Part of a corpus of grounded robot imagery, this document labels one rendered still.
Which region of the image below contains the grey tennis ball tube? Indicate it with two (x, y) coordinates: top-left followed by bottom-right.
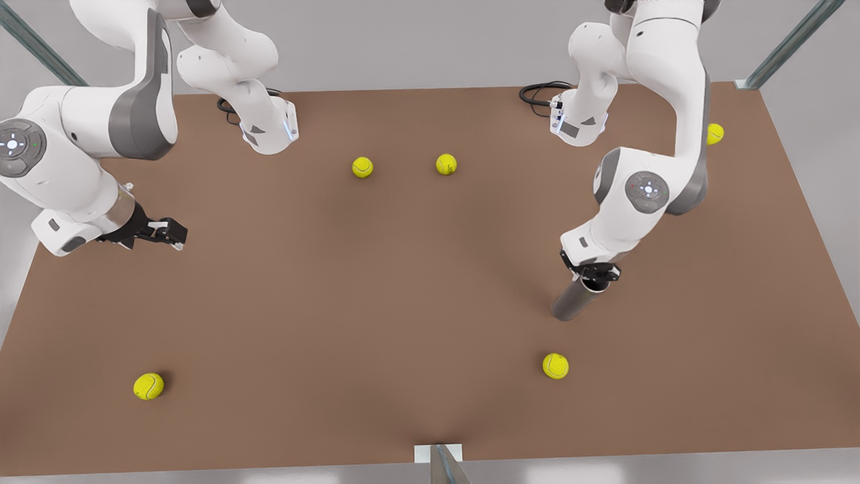
(551, 276), (611, 322)

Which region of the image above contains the silver frame post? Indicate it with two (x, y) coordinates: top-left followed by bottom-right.
(734, 0), (846, 91)
(414, 443), (472, 484)
(0, 3), (89, 87)

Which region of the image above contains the black cable loop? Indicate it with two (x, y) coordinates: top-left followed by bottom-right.
(519, 81), (574, 119)
(216, 88), (284, 126)

